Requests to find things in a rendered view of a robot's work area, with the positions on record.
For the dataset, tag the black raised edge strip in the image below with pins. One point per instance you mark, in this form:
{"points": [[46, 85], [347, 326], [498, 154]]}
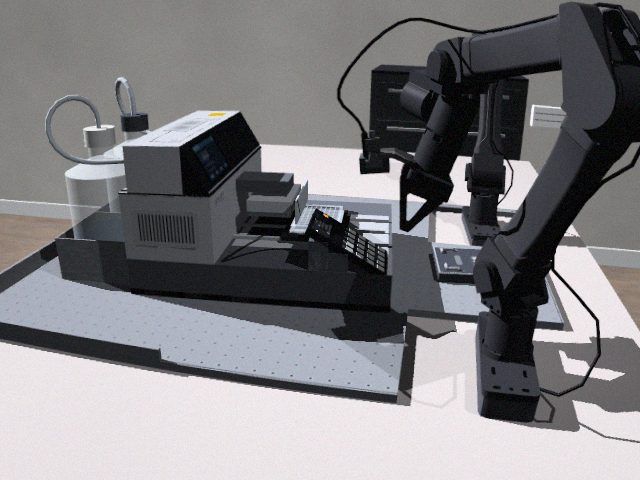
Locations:
{"points": [[68, 338]]}

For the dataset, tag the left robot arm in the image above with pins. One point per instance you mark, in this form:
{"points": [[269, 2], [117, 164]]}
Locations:
{"points": [[511, 268]]}

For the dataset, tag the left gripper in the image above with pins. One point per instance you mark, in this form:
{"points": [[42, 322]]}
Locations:
{"points": [[433, 162]]}

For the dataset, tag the white plastic bottle with cap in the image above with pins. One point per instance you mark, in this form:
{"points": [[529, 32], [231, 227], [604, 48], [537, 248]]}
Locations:
{"points": [[93, 189]]}

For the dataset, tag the grey curved hose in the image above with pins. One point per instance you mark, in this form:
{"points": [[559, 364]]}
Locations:
{"points": [[98, 125], [130, 92]]}

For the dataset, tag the white multi-well plate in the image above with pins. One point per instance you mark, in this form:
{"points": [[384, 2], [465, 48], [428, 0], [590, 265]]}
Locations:
{"points": [[336, 212]]}

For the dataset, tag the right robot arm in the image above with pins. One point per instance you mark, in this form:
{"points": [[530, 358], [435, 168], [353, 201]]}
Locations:
{"points": [[487, 166]]}

